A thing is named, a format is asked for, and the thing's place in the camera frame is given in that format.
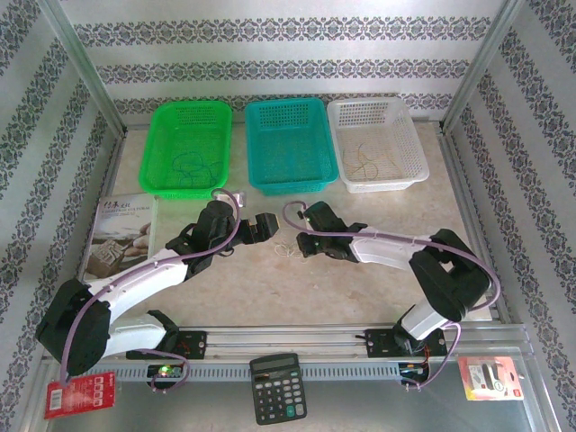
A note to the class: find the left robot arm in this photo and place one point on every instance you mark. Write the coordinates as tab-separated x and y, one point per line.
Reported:
135	288

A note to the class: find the aluminium frame post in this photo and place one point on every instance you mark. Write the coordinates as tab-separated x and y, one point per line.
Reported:
81	63
481	63

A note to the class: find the green plastic basket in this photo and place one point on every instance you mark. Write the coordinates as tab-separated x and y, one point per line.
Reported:
184	130

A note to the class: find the teal plastic basket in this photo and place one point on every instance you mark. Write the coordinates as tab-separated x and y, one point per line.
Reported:
290	144

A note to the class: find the aluminium table side rail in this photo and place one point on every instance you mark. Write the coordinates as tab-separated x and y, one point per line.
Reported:
468	202
114	162

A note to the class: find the book with carved stamp cover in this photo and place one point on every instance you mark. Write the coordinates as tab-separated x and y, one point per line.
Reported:
119	234

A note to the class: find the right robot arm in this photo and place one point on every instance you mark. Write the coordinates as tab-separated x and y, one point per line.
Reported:
382	254

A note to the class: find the red USB drive package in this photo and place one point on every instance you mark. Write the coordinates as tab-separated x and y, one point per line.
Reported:
490	378

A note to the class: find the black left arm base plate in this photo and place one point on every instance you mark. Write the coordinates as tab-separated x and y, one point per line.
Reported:
195	344

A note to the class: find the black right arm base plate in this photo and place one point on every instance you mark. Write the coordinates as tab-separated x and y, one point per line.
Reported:
380	344

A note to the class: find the aluminium mounting rail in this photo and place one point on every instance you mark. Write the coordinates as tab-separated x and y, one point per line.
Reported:
279	339

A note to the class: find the white plastic basket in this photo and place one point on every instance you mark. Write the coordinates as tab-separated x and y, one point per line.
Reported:
382	130

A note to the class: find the black desk calculator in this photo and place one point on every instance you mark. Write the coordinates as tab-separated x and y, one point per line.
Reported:
276	391

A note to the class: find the red card package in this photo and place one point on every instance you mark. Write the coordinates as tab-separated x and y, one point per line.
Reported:
85	398

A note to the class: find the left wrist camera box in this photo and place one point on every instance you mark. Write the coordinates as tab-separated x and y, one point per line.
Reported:
239	200

